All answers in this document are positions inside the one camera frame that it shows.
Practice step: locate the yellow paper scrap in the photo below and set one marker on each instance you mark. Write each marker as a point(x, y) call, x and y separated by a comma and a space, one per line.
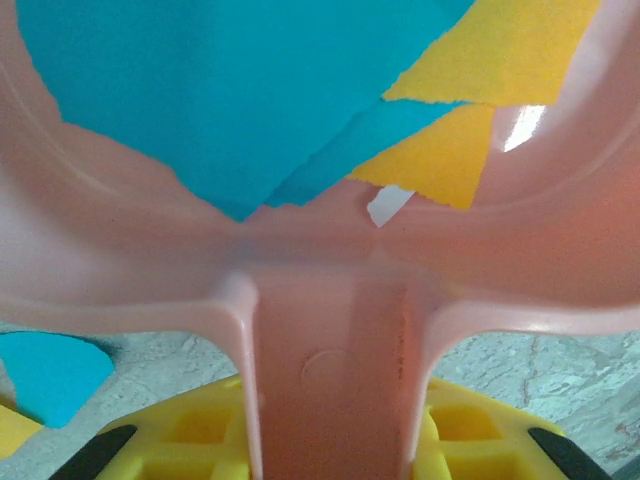
point(15, 430)
point(500, 60)
point(440, 160)

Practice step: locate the blue paper scrap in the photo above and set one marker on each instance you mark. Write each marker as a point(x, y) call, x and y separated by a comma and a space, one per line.
point(50, 375)
point(340, 155)
point(225, 100)

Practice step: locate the white paper scrap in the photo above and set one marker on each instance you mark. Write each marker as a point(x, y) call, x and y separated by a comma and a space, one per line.
point(387, 205)

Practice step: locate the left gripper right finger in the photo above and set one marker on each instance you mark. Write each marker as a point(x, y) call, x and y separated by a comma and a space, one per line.
point(500, 420)

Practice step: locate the pink plastic dustpan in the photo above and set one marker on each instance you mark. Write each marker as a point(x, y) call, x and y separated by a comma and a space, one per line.
point(320, 300)

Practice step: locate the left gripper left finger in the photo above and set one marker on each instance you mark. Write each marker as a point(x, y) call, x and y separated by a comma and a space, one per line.
point(165, 415)

